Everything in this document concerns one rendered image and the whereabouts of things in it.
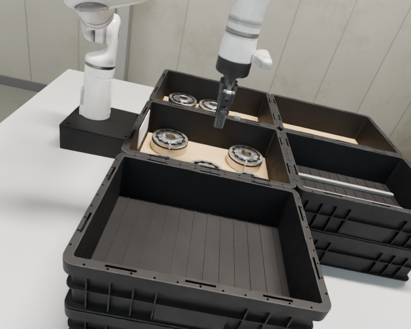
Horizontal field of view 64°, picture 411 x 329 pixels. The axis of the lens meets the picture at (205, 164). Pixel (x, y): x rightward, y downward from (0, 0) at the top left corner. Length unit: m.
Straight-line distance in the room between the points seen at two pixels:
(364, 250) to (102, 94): 0.88
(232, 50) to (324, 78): 2.29
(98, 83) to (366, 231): 0.86
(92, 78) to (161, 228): 0.58
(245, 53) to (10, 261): 0.65
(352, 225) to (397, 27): 2.34
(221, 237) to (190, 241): 0.07
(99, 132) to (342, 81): 2.31
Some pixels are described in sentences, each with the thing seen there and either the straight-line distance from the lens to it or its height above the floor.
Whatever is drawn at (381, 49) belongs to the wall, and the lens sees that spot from 3.04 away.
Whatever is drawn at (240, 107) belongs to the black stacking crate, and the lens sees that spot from 1.28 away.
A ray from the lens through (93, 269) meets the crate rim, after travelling 0.50.
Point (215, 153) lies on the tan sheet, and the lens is 0.97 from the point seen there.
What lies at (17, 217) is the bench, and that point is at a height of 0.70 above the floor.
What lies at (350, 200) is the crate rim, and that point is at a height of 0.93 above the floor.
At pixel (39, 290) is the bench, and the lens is 0.77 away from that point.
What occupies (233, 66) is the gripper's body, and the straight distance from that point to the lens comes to 0.71.
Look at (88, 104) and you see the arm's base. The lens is 1.14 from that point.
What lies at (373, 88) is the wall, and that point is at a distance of 3.13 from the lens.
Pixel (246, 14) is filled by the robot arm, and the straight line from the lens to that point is 0.69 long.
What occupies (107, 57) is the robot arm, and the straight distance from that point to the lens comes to 1.07.
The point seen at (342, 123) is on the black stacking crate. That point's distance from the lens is 1.38.
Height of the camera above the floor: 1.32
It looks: 33 degrees down
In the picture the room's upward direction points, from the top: 15 degrees clockwise
